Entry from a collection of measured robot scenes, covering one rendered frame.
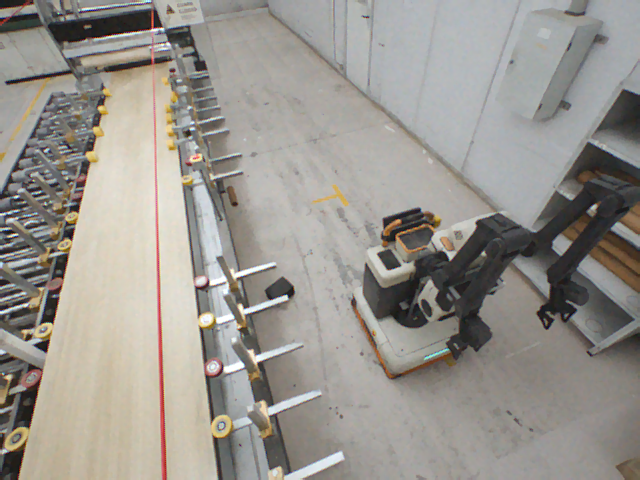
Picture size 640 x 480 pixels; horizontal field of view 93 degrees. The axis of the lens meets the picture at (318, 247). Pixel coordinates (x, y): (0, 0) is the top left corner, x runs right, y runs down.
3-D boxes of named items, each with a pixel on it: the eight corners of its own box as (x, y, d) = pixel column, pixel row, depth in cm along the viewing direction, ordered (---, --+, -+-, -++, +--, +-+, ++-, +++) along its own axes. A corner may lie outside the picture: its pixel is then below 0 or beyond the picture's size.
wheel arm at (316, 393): (319, 389, 138) (319, 386, 135) (322, 397, 136) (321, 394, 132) (222, 428, 130) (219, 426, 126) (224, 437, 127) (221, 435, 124)
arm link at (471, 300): (522, 223, 87) (490, 235, 85) (538, 237, 84) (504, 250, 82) (471, 299, 121) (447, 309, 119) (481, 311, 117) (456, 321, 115)
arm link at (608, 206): (631, 182, 96) (604, 191, 94) (650, 193, 92) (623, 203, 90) (560, 268, 128) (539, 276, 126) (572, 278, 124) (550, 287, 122)
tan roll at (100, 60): (192, 48, 412) (189, 38, 402) (193, 51, 404) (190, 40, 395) (77, 68, 385) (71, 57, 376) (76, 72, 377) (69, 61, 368)
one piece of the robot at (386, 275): (358, 300, 239) (365, 224, 175) (420, 278, 249) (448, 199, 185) (379, 339, 218) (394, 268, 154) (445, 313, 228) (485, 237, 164)
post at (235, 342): (261, 375, 157) (237, 334, 121) (263, 382, 155) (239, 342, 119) (254, 378, 156) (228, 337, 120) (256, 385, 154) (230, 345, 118)
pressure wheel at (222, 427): (228, 446, 126) (219, 442, 117) (215, 433, 129) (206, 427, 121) (242, 429, 130) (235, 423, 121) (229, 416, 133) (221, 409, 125)
